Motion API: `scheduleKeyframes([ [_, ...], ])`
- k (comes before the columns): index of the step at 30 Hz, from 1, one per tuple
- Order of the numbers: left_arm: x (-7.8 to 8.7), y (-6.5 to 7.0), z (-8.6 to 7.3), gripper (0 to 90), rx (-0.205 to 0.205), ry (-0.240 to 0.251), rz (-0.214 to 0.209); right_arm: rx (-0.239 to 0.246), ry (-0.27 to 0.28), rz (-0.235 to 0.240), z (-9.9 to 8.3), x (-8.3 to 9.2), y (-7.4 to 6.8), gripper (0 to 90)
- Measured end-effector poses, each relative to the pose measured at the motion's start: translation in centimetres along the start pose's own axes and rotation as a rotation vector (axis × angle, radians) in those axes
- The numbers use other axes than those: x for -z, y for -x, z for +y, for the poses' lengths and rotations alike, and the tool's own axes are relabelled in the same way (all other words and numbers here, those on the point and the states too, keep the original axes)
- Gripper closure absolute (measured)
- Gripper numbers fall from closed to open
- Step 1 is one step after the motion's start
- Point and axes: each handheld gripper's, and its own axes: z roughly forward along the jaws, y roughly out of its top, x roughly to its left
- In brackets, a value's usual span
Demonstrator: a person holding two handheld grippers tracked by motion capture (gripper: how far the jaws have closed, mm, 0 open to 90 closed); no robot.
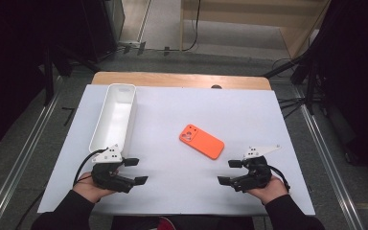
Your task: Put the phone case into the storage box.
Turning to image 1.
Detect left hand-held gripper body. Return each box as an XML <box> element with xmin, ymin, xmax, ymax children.
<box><xmin>90</xmin><ymin>144</ymin><xmax>136</xmax><ymax>195</ymax></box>

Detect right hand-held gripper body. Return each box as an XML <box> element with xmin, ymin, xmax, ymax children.
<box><xmin>229</xmin><ymin>144</ymin><xmax>282</xmax><ymax>194</ymax></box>

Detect orange phone case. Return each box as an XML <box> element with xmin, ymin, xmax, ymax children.
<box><xmin>178</xmin><ymin>124</ymin><xmax>225</xmax><ymax>161</ymax></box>

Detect white rectangular plastic bin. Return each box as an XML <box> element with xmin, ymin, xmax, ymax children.
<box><xmin>88</xmin><ymin>82</ymin><xmax>138</xmax><ymax>157</ymax></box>

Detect person's right hand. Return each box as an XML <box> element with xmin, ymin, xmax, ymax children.
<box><xmin>245</xmin><ymin>174</ymin><xmax>289</xmax><ymax>205</ymax></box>

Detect person's left hand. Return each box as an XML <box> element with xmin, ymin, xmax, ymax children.
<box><xmin>72</xmin><ymin>171</ymin><xmax>119</xmax><ymax>204</ymax></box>

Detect white table mat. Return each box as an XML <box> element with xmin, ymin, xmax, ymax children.
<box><xmin>37</xmin><ymin>83</ymin><xmax>316</xmax><ymax>216</ymax></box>

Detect person's dark trousers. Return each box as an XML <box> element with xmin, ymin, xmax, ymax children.
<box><xmin>111</xmin><ymin>215</ymin><xmax>257</xmax><ymax>230</ymax></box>

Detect red and white shoe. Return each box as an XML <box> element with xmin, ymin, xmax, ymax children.
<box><xmin>157</xmin><ymin>216</ymin><xmax>177</xmax><ymax>230</ymax></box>

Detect wooden table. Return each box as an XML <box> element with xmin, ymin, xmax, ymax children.
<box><xmin>91</xmin><ymin>71</ymin><xmax>272</xmax><ymax>91</ymax></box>

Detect black tripod stand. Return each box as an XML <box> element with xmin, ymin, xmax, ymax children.
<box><xmin>263</xmin><ymin>54</ymin><xmax>330</xmax><ymax>120</ymax></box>

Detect black metal stand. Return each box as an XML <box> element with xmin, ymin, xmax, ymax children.
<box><xmin>41</xmin><ymin>44</ymin><xmax>101</xmax><ymax>107</ymax></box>

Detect dark cabinet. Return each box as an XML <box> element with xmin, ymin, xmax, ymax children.
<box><xmin>80</xmin><ymin>0</ymin><xmax>127</xmax><ymax>63</ymax></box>

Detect black curtain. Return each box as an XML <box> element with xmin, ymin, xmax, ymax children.
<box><xmin>312</xmin><ymin>0</ymin><xmax>368</xmax><ymax>176</ymax></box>
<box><xmin>0</xmin><ymin>0</ymin><xmax>89</xmax><ymax>157</ymax></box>

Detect light wooden shelf unit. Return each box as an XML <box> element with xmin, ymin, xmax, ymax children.
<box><xmin>180</xmin><ymin>0</ymin><xmax>332</xmax><ymax>60</ymax></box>

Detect right hand-held gripper black cable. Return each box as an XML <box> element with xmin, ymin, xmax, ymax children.
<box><xmin>266</xmin><ymin>164</ymin><xmax>291</xmax><ymax>194</ymax></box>

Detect hand-held gripper black cable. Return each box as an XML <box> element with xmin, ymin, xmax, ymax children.
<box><xmin>72</xmin><ymin>147</ymin><xmax>109</xmax><ymax>188</ymax></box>
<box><xmin>266</xmin><ymin>164</ymin><xmax>291</xmax><ymax>194</ymax></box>

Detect left hand-held gripper black cable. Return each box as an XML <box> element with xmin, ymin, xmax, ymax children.
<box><xmin>72</xmin><ymin>147</ymin><xmax>109</xmax><ymax>188</ymax></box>

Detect metal floor rail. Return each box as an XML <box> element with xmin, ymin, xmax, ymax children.
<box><xmin>0</xmin><ymin>92</ymin><xmax>61</xmax><ymax>230</ymax></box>
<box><xmin>295</xmin><ymin>85</ymin><xmax>365</xmax><ymax>230</ymax></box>

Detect thin black floor cable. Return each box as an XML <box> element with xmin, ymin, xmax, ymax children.
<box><xmin>13</xmin><ymin>190</ymin><xmax>46</xmax><ymax>230</ymax></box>

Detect hanging black cable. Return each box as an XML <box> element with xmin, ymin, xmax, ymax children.
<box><xmin>181</xmin><ymin>0</ymin><xmax>203</xmax><ymax>53</ymax></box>

